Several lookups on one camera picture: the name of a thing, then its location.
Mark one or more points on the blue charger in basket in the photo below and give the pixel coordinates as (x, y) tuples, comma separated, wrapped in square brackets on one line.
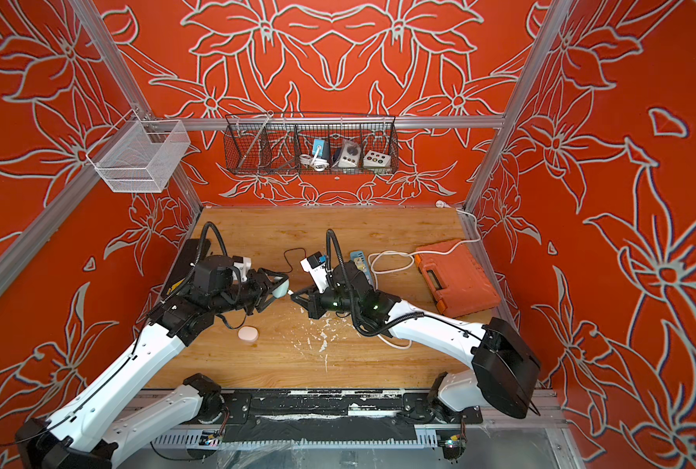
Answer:
[(320, 149)]

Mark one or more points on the orange plastic tool case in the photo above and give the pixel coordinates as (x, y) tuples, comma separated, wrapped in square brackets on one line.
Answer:
[(458, 283)]

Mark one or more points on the pink earbud case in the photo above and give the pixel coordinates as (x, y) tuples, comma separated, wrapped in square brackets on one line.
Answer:
[(248, 334)]

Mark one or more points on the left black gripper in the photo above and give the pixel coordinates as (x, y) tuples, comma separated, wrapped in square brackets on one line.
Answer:
[(265, 300)]

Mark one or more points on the black box yellow label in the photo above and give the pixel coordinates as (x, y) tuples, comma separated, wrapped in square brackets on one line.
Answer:
[(182, 266)]

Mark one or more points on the black wire wall basket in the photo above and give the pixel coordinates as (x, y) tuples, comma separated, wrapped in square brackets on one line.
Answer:
[(272, 144)]

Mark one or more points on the blue power strip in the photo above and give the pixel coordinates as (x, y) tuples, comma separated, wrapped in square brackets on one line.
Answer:
[(360, 261)]

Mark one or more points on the clear acrylic wall box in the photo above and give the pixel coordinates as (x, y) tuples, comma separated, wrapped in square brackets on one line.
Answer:
[(139, 159)]

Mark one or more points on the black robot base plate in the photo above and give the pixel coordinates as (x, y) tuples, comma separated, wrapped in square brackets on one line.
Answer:
[(411, 405)]

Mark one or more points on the white cube socket adapter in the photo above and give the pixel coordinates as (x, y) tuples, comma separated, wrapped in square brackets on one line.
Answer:
[(374, 160)]

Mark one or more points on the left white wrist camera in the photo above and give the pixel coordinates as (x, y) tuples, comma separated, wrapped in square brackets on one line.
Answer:
[(243, 264)]

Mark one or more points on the mint green earbud case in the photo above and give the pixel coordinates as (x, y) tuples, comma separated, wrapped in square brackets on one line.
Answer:
[(281, 287)]

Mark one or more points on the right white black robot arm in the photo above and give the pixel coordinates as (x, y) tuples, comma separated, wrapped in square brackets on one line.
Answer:
[(503, 370)]

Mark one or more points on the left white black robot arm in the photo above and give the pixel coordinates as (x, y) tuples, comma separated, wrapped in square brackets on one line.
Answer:
[(88, 432)]

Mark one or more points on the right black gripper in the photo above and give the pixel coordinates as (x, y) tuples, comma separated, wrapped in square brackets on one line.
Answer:
[(313, 311)]

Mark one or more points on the white round socket adapter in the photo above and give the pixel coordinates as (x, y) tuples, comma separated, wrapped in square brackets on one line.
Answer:
[(349, 156)]

